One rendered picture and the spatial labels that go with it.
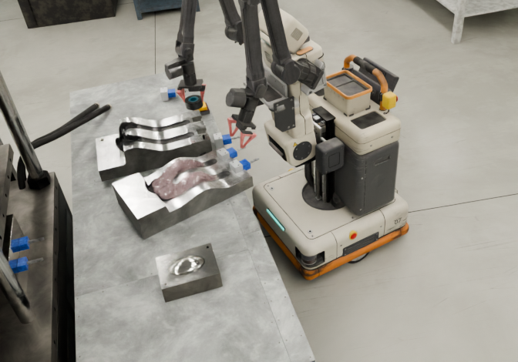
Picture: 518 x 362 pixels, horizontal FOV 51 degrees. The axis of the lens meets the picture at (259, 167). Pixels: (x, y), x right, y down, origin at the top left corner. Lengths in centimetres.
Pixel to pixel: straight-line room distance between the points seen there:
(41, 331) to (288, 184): 160
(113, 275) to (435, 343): 151
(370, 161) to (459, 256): 81
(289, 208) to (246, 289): 109
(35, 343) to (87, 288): 24
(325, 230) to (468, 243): 84
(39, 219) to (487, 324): 208
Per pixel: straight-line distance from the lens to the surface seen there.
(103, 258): 213
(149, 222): 210
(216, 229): 211
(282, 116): 237
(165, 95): 292
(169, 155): 244
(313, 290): 290
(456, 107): 429
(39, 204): 251
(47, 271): 220
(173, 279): 188
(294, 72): 213
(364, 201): 278
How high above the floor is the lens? 227
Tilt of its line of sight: 38 degrees down
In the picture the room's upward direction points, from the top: 6 degrees counter-clockwise
